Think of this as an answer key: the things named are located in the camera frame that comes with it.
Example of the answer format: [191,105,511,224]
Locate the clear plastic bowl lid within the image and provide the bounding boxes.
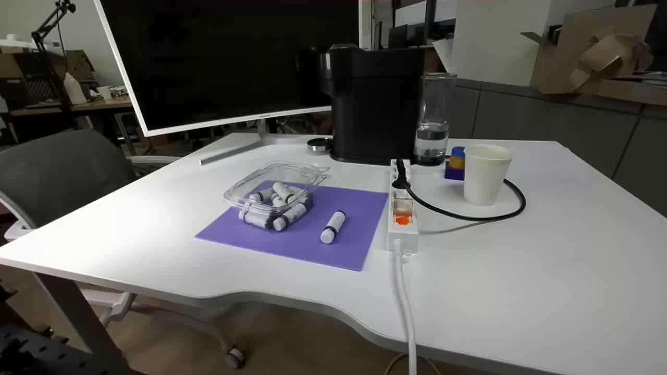
[221,163,333,209]

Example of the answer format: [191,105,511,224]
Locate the clear plastic bowl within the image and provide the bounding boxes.
[221,163,333,233]

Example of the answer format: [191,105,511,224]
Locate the small black round cap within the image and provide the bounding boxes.
[306,135,333,155]

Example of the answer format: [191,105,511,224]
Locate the purple mat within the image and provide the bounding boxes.
[193,179,390,274]

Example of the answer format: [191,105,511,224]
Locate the white power strip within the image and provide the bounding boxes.
[386,157,421,256]

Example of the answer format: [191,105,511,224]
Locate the black coffee machine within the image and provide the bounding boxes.
[319,44,428,167]

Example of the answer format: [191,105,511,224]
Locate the clear glass carafe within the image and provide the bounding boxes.
[413,71,455,170]

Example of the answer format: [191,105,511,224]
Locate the blue and yellow block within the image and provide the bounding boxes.
[444,144,469,184]

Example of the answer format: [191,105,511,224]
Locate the white paper cup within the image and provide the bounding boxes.
[460,143,515,209]

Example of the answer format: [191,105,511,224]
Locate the large white-framed monitor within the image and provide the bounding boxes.
[92,0,374,140]

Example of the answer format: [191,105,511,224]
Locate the grey office chair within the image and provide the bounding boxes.
[0,128,184,242]

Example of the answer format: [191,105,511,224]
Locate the wooden background desk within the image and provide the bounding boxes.
[7,95,135,122]

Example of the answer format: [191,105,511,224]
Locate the white plastic bottle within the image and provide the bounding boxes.
[61,71,90,109]

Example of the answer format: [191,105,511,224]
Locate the grey table leg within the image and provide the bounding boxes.
[30,271,133,375]

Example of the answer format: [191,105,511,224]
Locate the brown cardboard box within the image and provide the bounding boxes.
[520,2,658,98]

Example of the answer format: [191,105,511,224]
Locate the white power strip cable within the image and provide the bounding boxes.
[392,248,421,375]

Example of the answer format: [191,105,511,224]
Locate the black power cable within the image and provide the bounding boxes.
[390,159,528,224]

